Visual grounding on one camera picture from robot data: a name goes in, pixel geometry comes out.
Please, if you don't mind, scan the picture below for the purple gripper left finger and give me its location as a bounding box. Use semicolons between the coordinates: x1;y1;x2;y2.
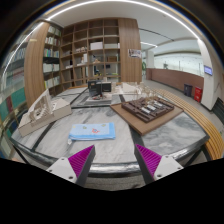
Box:
47;145;95;187

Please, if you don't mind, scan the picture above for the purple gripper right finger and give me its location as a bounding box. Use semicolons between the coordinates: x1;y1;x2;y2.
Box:
134;144;182;184

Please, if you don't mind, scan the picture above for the light blue folded towel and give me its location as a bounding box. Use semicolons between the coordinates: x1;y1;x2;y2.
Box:
69;123;116;140

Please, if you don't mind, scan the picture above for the brown model on wooden board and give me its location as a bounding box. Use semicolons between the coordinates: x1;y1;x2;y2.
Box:
111;97;183;135

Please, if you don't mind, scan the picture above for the wooden slatted bench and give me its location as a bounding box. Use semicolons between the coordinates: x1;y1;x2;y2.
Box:
156;89;224;160

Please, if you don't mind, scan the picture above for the white architectural building model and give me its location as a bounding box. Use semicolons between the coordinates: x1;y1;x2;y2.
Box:
18;90;72;137

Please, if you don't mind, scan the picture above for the black box display model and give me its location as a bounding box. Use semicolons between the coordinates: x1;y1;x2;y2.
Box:
85;80;112;105

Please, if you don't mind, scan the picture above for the dark grey bin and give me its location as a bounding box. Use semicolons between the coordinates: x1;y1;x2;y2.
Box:
184;84;193;97

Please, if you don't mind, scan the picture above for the red bin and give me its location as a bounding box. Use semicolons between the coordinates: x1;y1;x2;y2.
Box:
194;87;203;102

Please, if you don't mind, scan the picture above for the poster on wood panel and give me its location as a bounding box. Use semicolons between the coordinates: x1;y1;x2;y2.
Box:
128;49;142;58

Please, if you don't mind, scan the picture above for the large wooden bookshelf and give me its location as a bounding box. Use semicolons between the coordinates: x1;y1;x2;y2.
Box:
60;18;121;90

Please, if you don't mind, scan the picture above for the side bookshelf with books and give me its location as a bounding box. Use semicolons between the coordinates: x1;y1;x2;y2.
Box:
43;23;62;96

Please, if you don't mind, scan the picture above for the light wooden frame model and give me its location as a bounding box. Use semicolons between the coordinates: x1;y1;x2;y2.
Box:
134;83;157;100

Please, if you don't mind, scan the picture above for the blue wall screen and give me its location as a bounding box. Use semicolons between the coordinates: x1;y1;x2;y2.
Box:
204;65;213;76

